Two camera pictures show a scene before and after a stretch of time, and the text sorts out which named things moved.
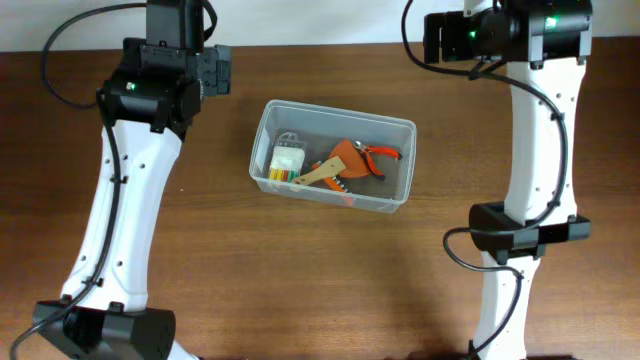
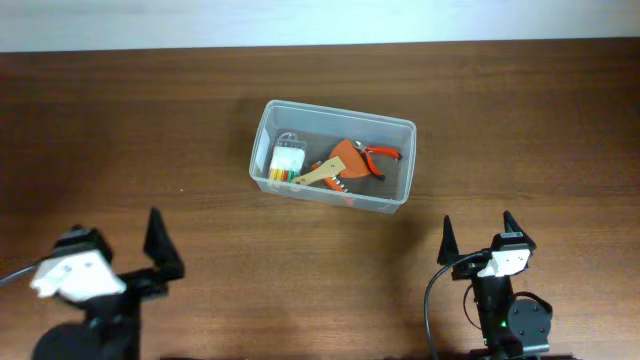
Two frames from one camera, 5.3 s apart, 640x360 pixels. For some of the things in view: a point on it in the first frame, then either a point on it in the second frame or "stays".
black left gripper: [170, 56] to [142, 279]
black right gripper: [435, 37] to [470, 270]
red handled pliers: [387, 151] stays
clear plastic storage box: [353, 159] stays
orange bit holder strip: [334, 183] stays
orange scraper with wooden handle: [346, 158] stays
